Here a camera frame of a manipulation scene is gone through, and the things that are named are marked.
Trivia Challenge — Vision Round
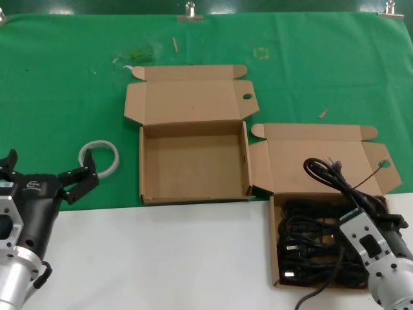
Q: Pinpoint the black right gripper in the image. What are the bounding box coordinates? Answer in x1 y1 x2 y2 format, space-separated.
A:
381 213 413 260

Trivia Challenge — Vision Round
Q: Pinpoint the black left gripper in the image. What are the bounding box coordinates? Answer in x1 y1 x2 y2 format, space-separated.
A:
0 149 99 262

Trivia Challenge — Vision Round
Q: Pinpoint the cardboard box with round hole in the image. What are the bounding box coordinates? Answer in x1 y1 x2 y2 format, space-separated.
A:
124 64 261 205

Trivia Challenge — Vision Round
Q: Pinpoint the clear tape roll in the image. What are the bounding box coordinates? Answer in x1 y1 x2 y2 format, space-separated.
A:
79 139 121 179

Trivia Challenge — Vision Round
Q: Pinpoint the green table cloth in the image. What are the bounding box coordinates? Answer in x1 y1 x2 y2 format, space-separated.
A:
0 12 413 212

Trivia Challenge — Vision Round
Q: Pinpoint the clear plastic wrapper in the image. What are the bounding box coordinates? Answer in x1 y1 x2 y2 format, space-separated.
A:
112 41 162 70

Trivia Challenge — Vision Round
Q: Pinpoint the metal cloth clip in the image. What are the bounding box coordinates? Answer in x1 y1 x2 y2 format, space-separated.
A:
176 1 205 23
378 0 405 20

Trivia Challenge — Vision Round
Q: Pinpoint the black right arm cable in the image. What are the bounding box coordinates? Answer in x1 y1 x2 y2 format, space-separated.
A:
296 238 343 310

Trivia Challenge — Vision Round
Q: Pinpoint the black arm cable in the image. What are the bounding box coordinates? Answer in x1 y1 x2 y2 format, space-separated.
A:
32 260 53 291
296 238 343 310

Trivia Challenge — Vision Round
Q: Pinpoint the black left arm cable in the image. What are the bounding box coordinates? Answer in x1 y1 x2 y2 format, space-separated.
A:
32 260 53 291

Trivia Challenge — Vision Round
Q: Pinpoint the cardboard box holding cables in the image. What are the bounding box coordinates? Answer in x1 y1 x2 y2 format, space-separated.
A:
248 122 403 289

